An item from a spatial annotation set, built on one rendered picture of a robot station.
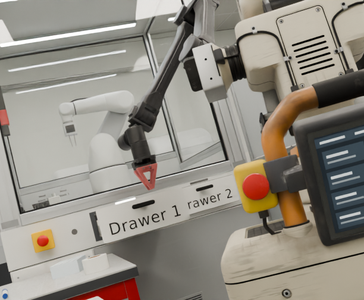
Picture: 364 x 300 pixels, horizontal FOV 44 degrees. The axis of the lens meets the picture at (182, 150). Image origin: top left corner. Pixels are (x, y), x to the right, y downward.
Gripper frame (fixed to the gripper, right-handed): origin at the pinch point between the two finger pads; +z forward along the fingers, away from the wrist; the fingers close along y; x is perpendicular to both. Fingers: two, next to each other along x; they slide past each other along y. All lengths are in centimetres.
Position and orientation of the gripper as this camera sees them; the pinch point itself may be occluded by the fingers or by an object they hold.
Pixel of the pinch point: (150, 186)
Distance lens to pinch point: 145.4
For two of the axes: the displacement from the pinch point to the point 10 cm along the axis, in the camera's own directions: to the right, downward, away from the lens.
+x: -9.3, 2.4, -2.8
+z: 2.8, 9.5, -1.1
